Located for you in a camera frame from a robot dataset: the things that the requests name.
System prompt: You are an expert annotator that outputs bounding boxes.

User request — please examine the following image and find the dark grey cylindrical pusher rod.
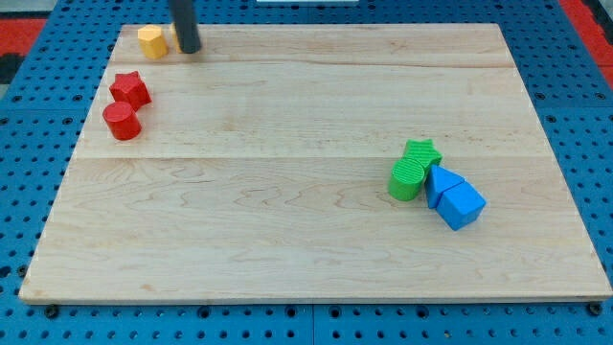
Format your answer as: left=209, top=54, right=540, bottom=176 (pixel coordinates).
left=168, top=0, right=202, bottom=54

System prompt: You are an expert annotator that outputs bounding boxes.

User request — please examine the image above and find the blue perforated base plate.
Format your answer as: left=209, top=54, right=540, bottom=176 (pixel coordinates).
left=1, top=1, right=612, bottom=344

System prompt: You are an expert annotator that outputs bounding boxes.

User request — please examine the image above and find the blue triangle block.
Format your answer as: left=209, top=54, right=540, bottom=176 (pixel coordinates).
left=424, top=165, right=465, bottom=209

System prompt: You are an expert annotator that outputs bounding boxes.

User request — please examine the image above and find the light wooden board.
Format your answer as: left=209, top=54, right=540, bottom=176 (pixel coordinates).
left=19, top=24, right=612, bottom=305

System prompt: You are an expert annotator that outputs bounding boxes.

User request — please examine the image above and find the yellow hexagon block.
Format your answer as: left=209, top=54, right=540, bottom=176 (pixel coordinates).
left=137, top=25, right=168, bottom=59

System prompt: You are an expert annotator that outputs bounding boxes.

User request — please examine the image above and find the blue cube block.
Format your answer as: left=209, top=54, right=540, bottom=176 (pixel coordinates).
left=436, top=182, right=487, bottom=231

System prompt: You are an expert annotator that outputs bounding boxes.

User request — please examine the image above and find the green cylinder block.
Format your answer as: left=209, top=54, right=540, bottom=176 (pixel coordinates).
left=388, top=158, right=425, bottom=201

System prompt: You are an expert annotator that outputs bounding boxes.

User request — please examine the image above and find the red cylinder block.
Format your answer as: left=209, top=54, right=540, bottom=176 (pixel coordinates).
left=102, top=102, right=142, bottom=141

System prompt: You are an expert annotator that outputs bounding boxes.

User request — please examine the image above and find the yellow block behind rod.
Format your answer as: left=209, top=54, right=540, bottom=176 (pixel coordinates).
left=169, top=22, right=183, bottom=54

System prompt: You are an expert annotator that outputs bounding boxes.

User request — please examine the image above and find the green star block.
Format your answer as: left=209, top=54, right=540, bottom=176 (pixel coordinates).
left=403, top=139, right=443, bottom=172

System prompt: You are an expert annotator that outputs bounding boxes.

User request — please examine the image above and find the red star block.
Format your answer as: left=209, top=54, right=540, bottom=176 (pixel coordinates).
left=109, top=71, right=151, bottom=111

